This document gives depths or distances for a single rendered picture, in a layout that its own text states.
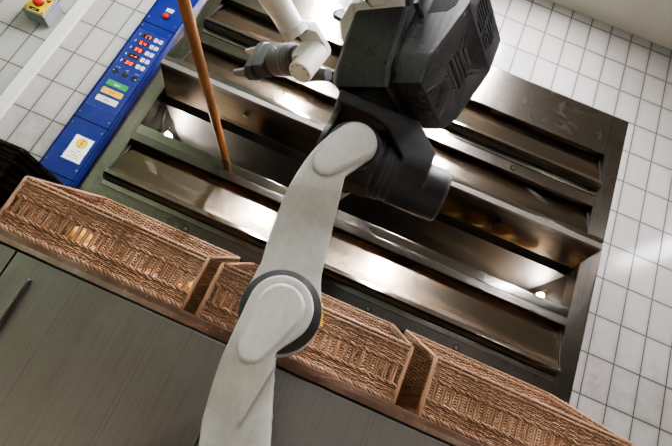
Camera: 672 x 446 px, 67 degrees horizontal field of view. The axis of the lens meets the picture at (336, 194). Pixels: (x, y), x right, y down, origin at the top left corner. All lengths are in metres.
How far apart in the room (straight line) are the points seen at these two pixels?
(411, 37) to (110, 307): 0.93
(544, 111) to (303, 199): 1.64
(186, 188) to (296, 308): 1.20
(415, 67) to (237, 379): 0.65
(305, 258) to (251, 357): 0.20
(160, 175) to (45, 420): 0.99
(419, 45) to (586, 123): 1.53
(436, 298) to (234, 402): 1.18
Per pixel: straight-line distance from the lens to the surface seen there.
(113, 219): 1.47
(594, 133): 2.48
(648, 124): 2.66
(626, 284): 2.29
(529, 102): 2.41
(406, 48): 1.06
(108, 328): 1.35
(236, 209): 1.94
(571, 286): 2.20
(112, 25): 2.44
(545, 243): 2.11
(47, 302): 1.41
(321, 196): 0.94
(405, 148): 1.02
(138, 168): 2.06
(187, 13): 1.32
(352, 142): 0.98
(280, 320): 0.86
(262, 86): 2.18
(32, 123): 2.28
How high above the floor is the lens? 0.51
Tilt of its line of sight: 22 degrees up
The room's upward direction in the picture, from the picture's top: 24 degrees clockwise
